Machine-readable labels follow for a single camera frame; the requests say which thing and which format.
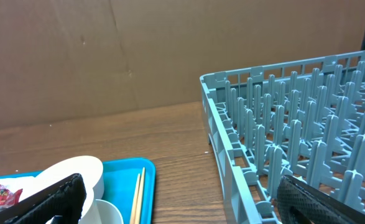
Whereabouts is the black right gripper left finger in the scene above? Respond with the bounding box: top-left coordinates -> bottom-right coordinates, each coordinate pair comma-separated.
0,173 -> 86,224

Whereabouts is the pink white bowl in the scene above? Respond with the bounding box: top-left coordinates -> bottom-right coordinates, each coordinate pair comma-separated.
34,156 -> 104,224

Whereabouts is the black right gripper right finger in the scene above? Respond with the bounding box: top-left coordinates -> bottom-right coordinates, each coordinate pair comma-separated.
277,175 -> 365,224

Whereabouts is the grey dishwasher rack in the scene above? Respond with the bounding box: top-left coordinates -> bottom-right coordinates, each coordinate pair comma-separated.
200,51 -> 365,223

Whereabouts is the wooden chopstick right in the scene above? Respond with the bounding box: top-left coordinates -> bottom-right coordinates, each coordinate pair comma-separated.
134,167 -> 146,224

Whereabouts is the teal serving tray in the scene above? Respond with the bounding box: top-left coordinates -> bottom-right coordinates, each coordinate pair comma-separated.
0,157 -> 156,223

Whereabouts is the pale green cup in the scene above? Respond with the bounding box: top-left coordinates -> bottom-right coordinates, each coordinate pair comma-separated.
96,199 -> 124,224

